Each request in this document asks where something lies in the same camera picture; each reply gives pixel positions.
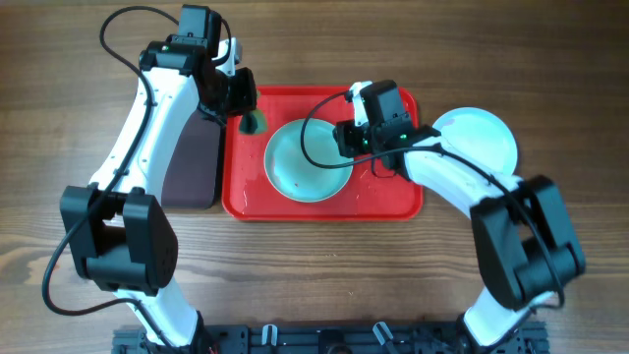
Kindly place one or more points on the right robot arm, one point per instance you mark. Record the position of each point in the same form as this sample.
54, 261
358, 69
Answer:
526, 245

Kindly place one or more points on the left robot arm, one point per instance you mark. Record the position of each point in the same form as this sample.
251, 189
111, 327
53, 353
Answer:
116, 230

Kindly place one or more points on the green yellow sponge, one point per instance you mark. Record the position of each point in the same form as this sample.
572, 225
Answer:
253, 123

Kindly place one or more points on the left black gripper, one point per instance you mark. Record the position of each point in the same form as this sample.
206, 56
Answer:
247, 100

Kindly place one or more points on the black rectangular tray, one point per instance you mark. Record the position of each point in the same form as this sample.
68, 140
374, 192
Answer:
194, 176

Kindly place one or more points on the red plastic tray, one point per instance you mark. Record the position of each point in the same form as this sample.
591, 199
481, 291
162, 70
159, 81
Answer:
371, 194

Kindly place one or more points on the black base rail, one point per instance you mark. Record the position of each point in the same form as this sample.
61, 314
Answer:
439, 337

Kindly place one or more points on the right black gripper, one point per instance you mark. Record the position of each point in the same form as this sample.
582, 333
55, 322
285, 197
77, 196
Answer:
346, 135

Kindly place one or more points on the light blue plate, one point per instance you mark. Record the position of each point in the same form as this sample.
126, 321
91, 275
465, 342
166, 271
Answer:
291, 174
481, 135

